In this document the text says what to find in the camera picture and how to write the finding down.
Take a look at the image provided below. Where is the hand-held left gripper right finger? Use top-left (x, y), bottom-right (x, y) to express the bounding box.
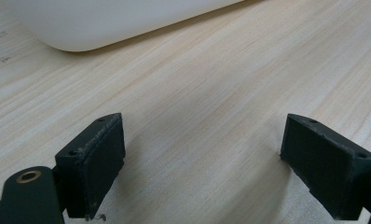
top-left (279, 113), bottom-right (371, 221)

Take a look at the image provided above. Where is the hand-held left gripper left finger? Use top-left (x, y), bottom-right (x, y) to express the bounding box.
top-left (54, 112), bottom-right (127, 220)

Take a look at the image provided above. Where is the white plastic container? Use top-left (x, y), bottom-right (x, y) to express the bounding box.
top-left (7, 0), bottom-right (247, 53)

